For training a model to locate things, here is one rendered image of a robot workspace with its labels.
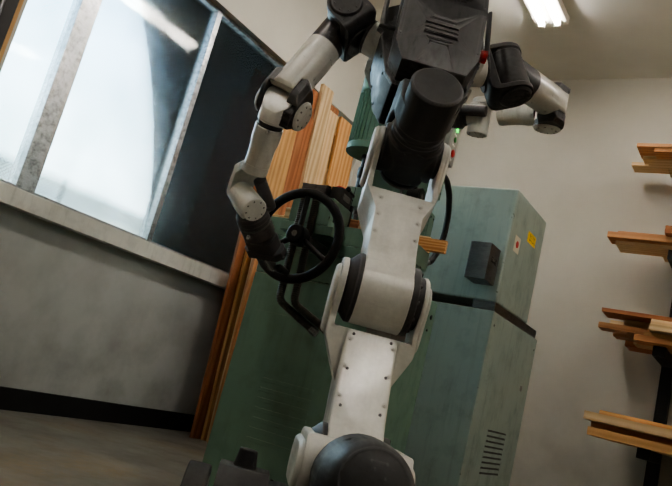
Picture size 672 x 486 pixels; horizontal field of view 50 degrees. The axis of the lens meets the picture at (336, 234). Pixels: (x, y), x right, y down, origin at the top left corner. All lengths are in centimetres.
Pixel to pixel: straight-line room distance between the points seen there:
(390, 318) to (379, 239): 17
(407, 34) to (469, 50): 15
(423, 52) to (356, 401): 78
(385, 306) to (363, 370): 13
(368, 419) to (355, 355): 13
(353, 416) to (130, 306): 231
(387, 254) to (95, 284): 213
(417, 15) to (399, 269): 61
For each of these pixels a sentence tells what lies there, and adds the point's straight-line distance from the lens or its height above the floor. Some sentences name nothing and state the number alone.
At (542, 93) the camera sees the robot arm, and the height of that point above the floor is 130.
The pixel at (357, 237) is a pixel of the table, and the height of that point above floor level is 87.
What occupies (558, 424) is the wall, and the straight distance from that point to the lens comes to 438.
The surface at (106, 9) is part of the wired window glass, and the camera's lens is 351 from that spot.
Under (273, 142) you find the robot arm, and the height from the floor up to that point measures 95.
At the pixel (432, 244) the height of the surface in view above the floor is 92.
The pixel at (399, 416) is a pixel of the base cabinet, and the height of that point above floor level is 38.
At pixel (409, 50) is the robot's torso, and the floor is 117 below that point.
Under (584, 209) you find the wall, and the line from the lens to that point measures 461.
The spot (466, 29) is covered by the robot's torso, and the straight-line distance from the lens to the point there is 173.
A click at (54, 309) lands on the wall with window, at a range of 329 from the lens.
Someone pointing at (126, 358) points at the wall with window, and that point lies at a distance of 359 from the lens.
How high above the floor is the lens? 42
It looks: 12 degrees up
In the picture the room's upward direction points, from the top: 15 degrees clockwise
